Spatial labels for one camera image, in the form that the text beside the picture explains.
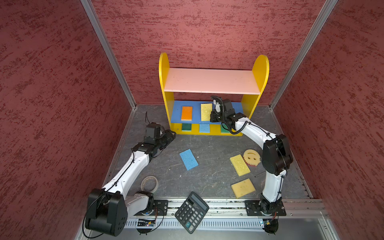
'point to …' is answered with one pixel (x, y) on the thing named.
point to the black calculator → (191, 212)
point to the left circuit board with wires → (145, 226)
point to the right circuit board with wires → (270, 225)
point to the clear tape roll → (150, 184)
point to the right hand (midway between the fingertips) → (210, 117)
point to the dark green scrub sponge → (186, 127)
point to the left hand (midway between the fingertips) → (174, 138)
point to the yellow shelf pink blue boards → (187, 93)
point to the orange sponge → (186, 114)
